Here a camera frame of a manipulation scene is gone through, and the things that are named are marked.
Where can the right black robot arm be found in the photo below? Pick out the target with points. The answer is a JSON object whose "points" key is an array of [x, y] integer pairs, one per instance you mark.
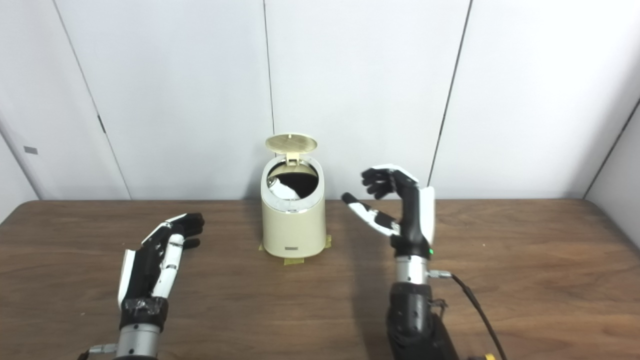
{"points": [[412, 310]]}

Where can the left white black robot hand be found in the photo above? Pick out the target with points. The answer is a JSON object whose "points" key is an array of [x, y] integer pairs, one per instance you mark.
{"points": [[142, 280]]}

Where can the small white plastic bottle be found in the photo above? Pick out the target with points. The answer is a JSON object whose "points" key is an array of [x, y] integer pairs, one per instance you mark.
{"points": [[285, 190]]}

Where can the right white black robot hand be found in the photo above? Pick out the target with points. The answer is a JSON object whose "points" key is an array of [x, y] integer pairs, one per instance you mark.
{"points": [[415, 225]]}

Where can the small grey wall label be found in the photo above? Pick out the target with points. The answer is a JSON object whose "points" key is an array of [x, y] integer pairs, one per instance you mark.
{"points": [[30, 150]]}

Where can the cream-colored bin body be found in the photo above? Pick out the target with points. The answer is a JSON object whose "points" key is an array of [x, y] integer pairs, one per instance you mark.
{"points": [[295, 230]]}

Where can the cream round bin lid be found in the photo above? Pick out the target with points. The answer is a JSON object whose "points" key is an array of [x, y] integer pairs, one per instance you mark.
{"points": [[291, 142]]}

